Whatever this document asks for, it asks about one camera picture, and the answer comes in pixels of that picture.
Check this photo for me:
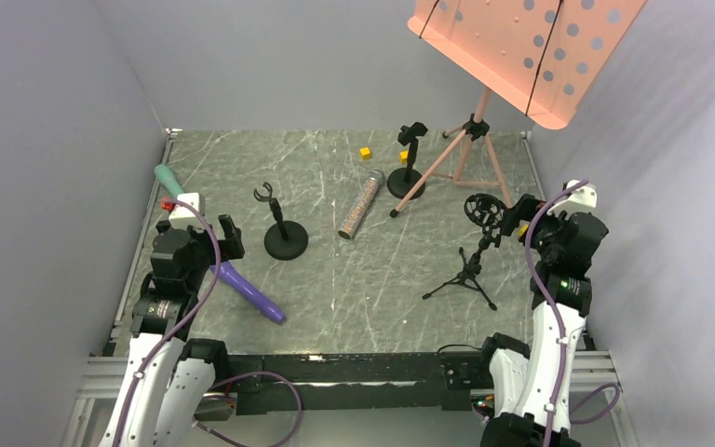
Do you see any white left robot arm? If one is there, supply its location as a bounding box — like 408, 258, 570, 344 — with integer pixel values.
100, 214, 244, 446

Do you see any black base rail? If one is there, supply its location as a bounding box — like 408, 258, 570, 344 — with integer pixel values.
214, 346, 493, 415

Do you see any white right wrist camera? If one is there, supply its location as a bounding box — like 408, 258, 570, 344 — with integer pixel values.
548, 183, 598, 217

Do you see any teal green microphone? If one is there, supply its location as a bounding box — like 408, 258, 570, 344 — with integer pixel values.
154, 164, 185, 197

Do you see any purple microphone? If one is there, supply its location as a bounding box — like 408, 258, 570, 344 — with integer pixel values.
209, 261, 287, 325

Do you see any black round-base holder stand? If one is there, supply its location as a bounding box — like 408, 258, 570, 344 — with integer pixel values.
386, 122, 428, 199

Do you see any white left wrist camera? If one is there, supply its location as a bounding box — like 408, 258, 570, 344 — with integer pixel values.
161, 193, 205, 231

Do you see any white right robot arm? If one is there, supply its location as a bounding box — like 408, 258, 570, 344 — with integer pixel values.
480, 184, 609, 446

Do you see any pink music stand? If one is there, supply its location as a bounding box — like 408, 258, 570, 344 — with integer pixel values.
390, 0, 645, 216

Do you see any black tripod shock-mount stand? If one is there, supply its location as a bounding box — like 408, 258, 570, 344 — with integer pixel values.
422, 193, 507, 311

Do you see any black round-base clip stand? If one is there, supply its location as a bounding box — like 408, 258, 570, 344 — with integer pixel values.
253, 182, 309, 261

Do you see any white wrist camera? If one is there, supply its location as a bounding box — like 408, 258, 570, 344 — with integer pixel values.
161, 193, 205, 231
548, 183, 598, 217

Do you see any silver glitter microphone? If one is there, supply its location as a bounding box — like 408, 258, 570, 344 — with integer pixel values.
337, 169, 385, 240

